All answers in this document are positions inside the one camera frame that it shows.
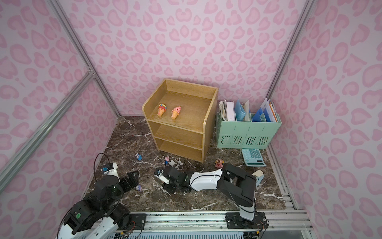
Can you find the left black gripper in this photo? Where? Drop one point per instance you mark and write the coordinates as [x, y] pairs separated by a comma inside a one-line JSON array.
[[131, 180]]

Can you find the pink ice cream cone toy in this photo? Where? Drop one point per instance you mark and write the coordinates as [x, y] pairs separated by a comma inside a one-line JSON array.
[[175, 112]]

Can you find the sprinkled ice cream cone toy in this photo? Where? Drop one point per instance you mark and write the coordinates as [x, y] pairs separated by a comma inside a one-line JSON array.
[[161, 110]]

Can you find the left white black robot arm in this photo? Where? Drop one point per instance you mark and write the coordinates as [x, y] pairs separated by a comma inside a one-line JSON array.
[[100, 213]]

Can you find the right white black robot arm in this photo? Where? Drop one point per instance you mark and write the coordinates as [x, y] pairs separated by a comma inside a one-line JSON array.
[[235, 183]]

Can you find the small blue figure toy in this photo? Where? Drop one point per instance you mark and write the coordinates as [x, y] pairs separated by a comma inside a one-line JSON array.
[[138, 157]]

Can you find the wooden three-tier shelf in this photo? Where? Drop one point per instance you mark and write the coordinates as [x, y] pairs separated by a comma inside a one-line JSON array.
[[189, 135]]

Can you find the mint green calculator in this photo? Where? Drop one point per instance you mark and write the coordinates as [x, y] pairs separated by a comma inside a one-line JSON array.
[[253, 158]]

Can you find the mint green file organizer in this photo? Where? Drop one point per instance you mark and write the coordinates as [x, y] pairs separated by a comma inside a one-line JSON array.
[[244, 134]]

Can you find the white blue stapler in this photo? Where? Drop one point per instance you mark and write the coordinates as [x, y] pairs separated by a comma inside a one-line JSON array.
[[259, 175]]

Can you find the papers and folders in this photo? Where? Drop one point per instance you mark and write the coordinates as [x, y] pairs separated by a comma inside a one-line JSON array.
[[236, 111]]

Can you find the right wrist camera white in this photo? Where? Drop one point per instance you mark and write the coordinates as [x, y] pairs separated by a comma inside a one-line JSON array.
[[161, 177]]

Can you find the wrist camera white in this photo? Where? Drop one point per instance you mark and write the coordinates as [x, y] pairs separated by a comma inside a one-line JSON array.
[[161, 177], [110, 169]]

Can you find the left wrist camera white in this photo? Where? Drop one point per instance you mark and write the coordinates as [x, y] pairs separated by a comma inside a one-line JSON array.
[[110, 169]]

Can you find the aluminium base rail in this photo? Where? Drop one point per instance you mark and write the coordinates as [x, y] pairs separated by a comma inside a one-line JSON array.
[[287, 224]]

